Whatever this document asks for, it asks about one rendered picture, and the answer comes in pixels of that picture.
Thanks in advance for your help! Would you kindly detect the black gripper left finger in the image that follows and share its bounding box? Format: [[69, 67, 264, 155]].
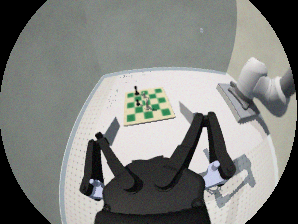
[[79, 116, 138, 201]]

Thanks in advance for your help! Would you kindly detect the green and cream checkered board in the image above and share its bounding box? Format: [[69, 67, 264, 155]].
[[124, 87, 175, 126]]

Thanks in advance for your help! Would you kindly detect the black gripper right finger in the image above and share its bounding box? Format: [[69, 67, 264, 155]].
[[154, 100, 236, 190]]

